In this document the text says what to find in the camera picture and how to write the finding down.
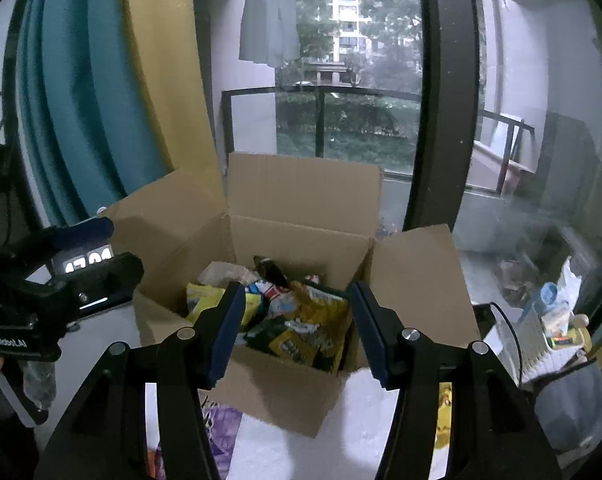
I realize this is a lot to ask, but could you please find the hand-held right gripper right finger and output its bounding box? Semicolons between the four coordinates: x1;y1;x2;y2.
347;281;565;480

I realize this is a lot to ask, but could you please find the white apartment building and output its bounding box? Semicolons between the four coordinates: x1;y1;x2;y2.
317;0;383;87

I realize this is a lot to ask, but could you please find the yellow orange black snack packet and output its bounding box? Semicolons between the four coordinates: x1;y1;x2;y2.
240;284;353;377

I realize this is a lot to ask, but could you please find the balcony railing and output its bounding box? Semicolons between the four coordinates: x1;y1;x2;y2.
220;85;425;162

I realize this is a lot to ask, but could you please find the cardboard box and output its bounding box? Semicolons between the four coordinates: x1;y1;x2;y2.
97;151;483;439

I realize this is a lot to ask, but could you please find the large yellow snack packet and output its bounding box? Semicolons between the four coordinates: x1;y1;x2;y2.
185;281;263;332

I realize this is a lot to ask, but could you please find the small yellow cartoon packet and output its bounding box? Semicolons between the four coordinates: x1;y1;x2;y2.
432;381;455;452

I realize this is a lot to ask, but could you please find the white hanging garment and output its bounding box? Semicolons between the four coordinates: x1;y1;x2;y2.
237;0;303;67

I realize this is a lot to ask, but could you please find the grey cloth bag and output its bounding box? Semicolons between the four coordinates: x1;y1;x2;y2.
532;359;602;457

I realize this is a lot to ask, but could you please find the black charger cable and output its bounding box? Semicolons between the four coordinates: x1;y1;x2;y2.
472;300;525;387

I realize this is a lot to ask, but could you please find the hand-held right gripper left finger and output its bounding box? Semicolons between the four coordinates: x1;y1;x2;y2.
33;281;248;480

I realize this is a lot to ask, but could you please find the purple snack packet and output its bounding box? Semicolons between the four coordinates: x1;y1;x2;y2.
200;394;245;480

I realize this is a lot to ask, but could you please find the white red cartoon snack packet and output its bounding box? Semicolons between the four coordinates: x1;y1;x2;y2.
252;279;303;317

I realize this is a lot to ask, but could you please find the dark brown snack packet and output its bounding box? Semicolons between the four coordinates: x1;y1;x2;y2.
252;254;290;287

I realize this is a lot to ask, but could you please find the white tissue box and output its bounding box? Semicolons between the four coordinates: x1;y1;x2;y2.
520;255;593;382

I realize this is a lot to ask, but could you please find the beige crumpled packet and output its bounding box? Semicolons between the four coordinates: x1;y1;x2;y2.
197;260;260;287

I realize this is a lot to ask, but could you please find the black window frame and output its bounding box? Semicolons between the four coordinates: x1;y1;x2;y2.
402;0;483;234

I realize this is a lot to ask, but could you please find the teal curtain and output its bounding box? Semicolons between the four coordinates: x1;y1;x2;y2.
15;0;178;227

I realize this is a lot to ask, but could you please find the tablet with clock display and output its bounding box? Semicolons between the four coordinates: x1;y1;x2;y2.
50;242;132;319

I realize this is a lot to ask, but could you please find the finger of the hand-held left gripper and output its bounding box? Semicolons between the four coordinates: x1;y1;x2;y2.
1;215;115;272
17;252;146;347

